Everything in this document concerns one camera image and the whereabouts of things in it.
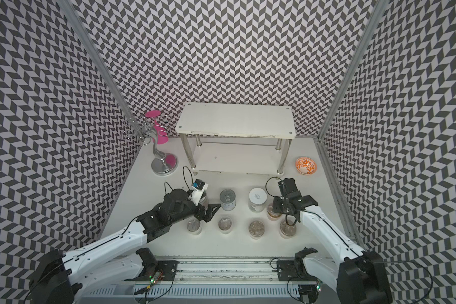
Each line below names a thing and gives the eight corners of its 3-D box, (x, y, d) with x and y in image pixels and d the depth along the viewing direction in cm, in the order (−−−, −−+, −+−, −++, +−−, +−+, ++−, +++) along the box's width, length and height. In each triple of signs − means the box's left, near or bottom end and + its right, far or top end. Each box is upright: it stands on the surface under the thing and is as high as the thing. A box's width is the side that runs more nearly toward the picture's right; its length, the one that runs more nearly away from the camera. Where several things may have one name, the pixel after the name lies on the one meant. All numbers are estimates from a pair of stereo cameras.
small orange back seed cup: (249, 239, 82) (249, 236, 78) (248, 224, 86) (248, 220, 83) (264, 239, 82) (265, 236, 78) (263, 224, 86) (264, 220, 83)
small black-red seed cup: (218, 234, 83) (217, 230, 79) (219, 220, 87) (218, 216, 83) (232, 234, 83) (231, 230, 79) (232, 220, 87) (231, 216, 83)
